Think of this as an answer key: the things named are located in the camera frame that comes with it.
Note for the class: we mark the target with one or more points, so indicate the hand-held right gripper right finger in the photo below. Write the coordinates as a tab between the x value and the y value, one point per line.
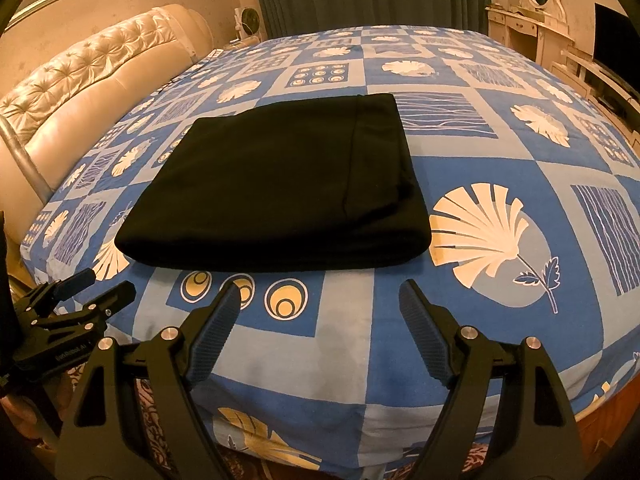
425	330

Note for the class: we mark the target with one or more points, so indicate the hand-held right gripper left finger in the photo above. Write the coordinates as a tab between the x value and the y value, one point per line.
220	330

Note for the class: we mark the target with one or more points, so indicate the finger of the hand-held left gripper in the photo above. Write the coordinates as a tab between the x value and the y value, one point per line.
75	280
112	295

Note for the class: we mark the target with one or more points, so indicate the black pants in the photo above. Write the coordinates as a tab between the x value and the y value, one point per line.
275	185

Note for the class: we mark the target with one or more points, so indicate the blue patterned bed sheet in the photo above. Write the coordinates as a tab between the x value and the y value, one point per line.
350	300

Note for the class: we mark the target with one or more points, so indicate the beige tufted headboard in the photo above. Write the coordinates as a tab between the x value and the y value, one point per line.
100	85

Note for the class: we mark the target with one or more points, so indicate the white desk fan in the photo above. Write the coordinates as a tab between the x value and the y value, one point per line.
248	22

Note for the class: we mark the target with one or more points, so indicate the white television stand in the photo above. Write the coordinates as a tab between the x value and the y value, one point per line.
575	62

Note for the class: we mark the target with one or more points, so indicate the white dressing table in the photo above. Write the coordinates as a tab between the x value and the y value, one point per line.
520	30

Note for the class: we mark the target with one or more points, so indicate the black flat television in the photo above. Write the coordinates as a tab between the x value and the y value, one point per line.
615	40

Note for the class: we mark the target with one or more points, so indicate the grey metal bed rail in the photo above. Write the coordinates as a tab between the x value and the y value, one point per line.
25	160

